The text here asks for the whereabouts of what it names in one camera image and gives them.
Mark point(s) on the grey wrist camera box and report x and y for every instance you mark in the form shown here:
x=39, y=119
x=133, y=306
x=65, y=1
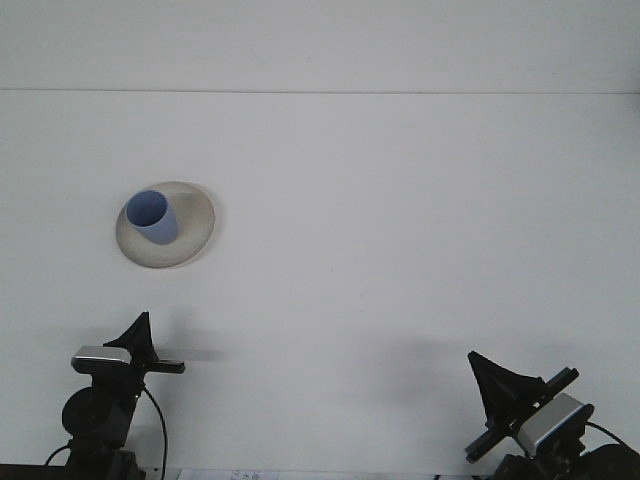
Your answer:
x=555, y=420
x=100, y=354

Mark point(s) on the pale blue cup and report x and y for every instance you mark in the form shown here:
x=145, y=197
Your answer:
x=160, y=227

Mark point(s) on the pale round plate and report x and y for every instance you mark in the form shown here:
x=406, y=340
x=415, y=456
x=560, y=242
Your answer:
x=195, y=235

